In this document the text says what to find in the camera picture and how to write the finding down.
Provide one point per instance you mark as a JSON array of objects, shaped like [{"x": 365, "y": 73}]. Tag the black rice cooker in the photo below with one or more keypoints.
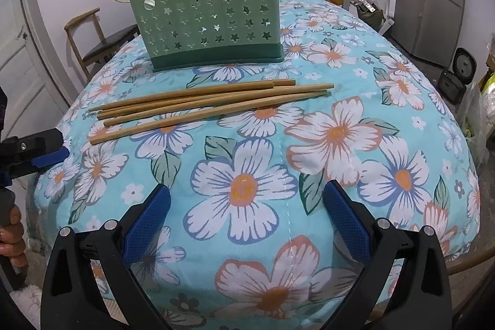
[{"x": 452, "y": 84}]

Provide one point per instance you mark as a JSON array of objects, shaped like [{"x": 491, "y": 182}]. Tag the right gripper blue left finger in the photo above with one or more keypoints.
[{"x": 142, "y": 221}]

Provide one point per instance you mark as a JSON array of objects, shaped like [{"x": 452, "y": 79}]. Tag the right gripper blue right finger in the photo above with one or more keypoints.
[{"x": 354, "y": 232}]

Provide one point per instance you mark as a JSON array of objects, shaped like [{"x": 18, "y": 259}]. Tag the green perforated utensil holder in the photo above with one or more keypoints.
[{"x": 191, "y": 33}]

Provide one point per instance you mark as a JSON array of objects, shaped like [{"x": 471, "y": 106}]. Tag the white panel door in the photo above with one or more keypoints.
[{"x": 33, "y": 101}]

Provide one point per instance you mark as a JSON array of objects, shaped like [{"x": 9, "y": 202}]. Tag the person left hand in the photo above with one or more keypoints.
[{"x": 12, "y": 244}]

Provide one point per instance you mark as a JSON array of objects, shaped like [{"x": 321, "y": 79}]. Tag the wooden chopstick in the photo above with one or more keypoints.
[
  {"x": 198, "y": 91},
  {"x": 209, "y": 113},
  {"x": 135, "y": 113},
  {"x": 185, "y": 99}
]

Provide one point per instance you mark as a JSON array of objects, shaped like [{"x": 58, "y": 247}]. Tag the floral blue quilt cover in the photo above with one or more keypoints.
[{"x": 247, "y": 243}]

